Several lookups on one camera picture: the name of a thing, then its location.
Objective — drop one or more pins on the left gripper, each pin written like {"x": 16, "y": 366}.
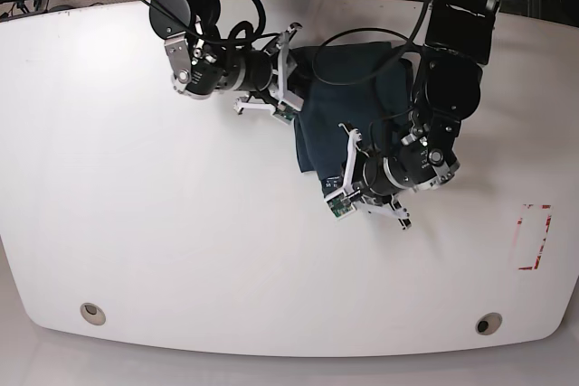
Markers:
{"x": 423, "y": 159}

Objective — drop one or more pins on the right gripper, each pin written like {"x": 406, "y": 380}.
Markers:
{"x": 200, "y": 70}

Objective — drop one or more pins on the dark teal T-shirt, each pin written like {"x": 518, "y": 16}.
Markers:
{"x": 320, "y": 141}

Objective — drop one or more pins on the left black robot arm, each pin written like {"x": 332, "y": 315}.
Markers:
{"x": 447, "y": 86}

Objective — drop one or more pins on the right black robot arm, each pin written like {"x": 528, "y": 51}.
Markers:
{"x": 198, "y": 20}

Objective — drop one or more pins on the red tape rectangle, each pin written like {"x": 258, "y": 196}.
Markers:
{"x": 531, "y": 234}

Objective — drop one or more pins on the right table grommet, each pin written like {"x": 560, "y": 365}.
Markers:
{"x": 489, "y": 324}

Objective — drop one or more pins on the table grommet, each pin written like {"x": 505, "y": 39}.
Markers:
{"x": 489, "y": 324}
{"x": 93, "y": 314}

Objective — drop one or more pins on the left table grommet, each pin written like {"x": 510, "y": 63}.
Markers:
{"x": 93, "y": 314}

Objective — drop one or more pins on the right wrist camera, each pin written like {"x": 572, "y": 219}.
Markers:
{"x": 286, "y": 113}

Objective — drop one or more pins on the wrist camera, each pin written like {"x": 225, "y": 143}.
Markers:
{"x": 286, "y": 113}
{"x": 339, "y": 204}

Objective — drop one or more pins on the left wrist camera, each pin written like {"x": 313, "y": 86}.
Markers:
{"x": 339, "y": 204}

